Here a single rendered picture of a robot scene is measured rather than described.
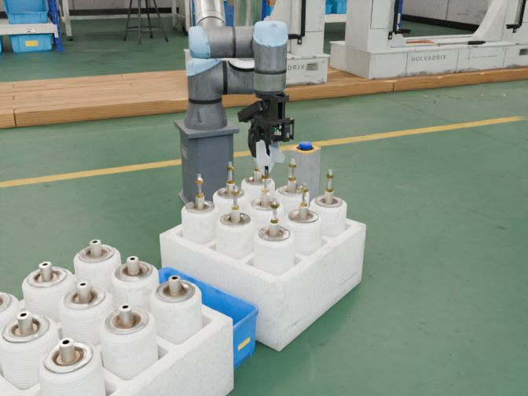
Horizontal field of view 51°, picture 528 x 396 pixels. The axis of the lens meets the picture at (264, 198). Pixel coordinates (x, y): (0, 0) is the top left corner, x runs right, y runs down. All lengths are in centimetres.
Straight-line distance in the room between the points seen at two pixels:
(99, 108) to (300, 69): 129
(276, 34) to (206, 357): 69
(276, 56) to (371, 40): 272
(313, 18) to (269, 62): 245
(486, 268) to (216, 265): 83
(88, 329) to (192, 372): 21
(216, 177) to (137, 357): 105
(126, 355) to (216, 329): 19
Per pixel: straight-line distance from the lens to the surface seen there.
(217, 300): 132
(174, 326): 105
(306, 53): 371
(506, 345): 146
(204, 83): 185
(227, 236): 130
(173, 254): 142
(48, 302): 115
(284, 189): 150
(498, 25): 480
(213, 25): 137
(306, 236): 132
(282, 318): 126
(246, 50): 135
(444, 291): 160
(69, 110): 321
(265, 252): 124
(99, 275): 120
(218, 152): 190
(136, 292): 111
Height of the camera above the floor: 83
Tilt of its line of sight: 23 degrees down
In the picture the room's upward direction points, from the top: straight up
